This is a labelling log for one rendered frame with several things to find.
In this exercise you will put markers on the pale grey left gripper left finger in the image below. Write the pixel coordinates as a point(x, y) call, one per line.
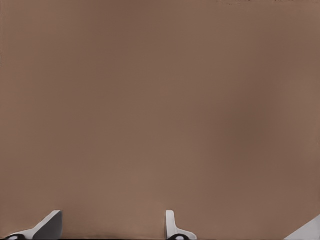
point(47, 226)

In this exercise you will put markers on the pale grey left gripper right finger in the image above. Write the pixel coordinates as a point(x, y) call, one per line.
point(170, 222)

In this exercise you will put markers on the pale grey flat object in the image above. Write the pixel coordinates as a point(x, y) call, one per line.
point(308, 231)

